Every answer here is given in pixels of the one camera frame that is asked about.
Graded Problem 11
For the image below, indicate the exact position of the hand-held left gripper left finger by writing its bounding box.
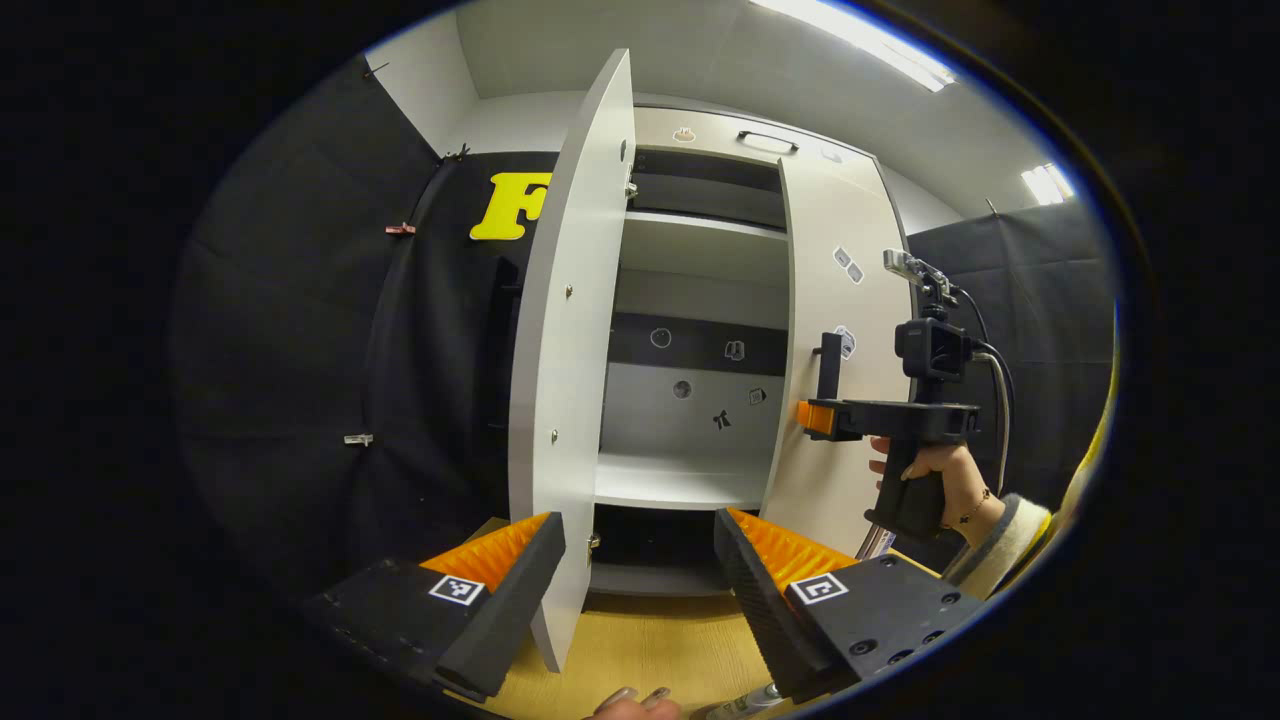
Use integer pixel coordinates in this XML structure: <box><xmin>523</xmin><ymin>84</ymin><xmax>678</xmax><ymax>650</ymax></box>
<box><xmin>305</xmin><ymin>512</ymin><xmax>567</xmax><ymax>701</ymax></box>

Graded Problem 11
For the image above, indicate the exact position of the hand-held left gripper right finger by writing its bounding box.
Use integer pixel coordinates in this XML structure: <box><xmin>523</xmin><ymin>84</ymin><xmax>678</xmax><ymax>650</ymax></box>
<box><xmin>713</xmin><ymin>507</ymin><xmax>986</xmax><ymax>704</ymax></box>

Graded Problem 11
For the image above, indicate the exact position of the white and grey cabinet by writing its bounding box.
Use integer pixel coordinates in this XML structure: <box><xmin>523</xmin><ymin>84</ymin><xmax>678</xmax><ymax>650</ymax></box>
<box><xmin>590</xmin><ymin>95</ymin><xmax>917</xmax><ymax>601</ymax></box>

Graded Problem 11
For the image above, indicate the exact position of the white cabinet door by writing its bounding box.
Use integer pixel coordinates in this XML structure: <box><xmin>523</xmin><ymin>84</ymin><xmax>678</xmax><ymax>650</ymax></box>
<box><xmin>760</xmin><ymin>155</ymin><xmax>917</xmax><ymax>559</ymax></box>
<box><xmin>507</xmin><ymin>48</ymin><xmax>638</xmax><ymax>673</ymax></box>

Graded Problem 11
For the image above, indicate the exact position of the white cabinet shelf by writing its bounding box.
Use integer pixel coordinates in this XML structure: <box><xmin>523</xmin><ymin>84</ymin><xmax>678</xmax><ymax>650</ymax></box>
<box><xmin>619</xmin><ymin>211</ymin><xmax>791</xmax><ymax>292</ymax></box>

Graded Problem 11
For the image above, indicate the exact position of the white cabinet drawer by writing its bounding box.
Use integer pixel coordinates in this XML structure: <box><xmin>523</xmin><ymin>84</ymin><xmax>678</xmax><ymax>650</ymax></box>
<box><xmin>633</xmin><ymin>105</ymin><xmax>881</xmax><ymax>167</ymax></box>

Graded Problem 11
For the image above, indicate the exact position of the person's yellow garment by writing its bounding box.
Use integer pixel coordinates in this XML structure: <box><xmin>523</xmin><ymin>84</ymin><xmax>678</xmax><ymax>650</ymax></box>
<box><xmin>1040</xmin><ymin>335</ymin><xmax>1121</xmax><ymax>566</ymax></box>

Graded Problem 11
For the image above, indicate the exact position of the small ceiling light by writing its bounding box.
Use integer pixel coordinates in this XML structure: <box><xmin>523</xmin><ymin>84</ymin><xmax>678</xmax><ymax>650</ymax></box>
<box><xmin>1019</xmin><ymin>162</ymin><xmax>1077</xmax><ymax>207</ymax></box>

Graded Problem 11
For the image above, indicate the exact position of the long ceiling light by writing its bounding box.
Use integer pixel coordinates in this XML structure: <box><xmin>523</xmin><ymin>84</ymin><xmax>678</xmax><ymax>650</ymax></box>
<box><xmin>750</xmin><ymin>0</ymin><xmax>957</xmax><ymax>94</ymax></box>

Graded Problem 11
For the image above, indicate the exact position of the black door handle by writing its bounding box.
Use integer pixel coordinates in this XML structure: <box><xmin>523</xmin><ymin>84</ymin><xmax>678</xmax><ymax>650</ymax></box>
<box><xmin>812</xmin><ymin>331</ymin><xmax>844</xmax><ymax>402</ymax></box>

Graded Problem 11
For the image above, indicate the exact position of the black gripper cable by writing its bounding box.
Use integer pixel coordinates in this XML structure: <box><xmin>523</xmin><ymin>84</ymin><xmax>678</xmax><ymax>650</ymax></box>
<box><xmin>958</xmin><ymin>288</ymin><xmax>1014</xmax><ymax>497</ymax></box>

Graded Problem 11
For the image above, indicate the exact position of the thin bracelet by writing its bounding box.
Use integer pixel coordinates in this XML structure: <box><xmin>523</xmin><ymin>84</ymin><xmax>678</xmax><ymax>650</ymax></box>
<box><xmin>940</xmin><ymin>487</ymin><xmax>994</xmax><ymax>530</ymax></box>

